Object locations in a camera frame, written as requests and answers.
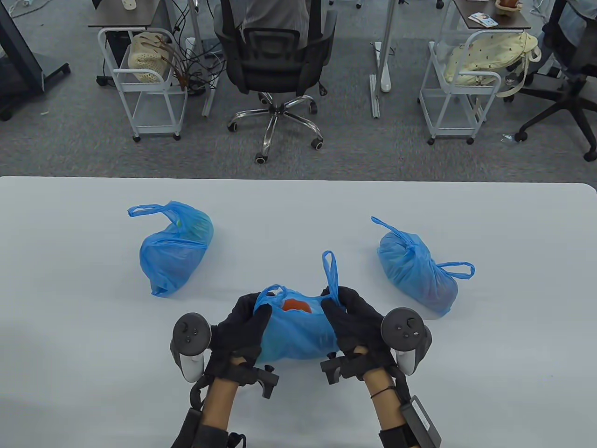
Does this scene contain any person's right hand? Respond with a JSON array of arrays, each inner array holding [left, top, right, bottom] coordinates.
[[320, 286, 397, 378]]

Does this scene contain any cream woven bag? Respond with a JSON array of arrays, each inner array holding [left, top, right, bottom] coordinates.
[[127, 32, 171, 84]]

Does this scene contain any black cable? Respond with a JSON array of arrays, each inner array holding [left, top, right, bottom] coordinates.
[[392, 366, 411, 402], [189, 376, 213, 413]]

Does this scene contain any black box with white label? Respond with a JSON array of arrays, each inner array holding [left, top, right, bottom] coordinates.
[[400, 396, 442, 448], [170, 408, 203, 448]]

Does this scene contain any pale yellow cloth bag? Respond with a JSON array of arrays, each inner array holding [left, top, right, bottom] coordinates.
[[443, 32, 542, 98]]

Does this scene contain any black wheeled stand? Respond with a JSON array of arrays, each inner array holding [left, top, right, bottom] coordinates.
[[0, 0, 71, 122]]

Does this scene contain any blue plastic bag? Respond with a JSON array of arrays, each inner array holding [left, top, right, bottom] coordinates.
[[127, 201, 214, 297], [371, 216, 476, 318], [253, 251, 346, 362]]

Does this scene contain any white wheeled utility cart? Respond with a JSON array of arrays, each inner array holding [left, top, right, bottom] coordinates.
[[418, 29, 502, 145], [97, 27, 189, 143]]

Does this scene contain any black arm strap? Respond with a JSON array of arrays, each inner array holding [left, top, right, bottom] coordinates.
[[379, 428, 412, 448], [194, 424, 246, 448]]

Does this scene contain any person's left forearm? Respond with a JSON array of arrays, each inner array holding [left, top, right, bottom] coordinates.
[[201, 376, 244, 448]]

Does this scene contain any person's right forearm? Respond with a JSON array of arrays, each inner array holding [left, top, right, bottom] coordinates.
[[363, 371, 411, 448]]

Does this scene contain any person's left hand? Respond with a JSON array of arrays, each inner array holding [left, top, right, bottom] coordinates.
[[208, 292, 273, 375]]

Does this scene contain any tangle of black cables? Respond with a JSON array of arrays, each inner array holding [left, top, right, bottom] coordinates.
[[166, 0, 229, 96]]

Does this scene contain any white metal desk leg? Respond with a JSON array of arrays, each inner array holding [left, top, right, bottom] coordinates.
[[187, 0, 221, 118], [369, 0, 398, 119]]

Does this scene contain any black and white handheld controller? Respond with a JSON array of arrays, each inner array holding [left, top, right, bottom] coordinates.
[[170, 313, 211, 383], [381, 307, 432, 376]]

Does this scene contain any black mesh office chair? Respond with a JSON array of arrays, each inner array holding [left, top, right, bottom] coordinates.
[[214, 0, 337, 165]]

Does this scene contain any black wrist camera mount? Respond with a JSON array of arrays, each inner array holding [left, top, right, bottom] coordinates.
[[240, 365, 279, 399], [320, 353, 348, 385]]

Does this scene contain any dark brown desk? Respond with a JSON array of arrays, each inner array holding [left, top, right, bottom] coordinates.
[[88, 0, 167, 28], [451, 0, 532, 31]]

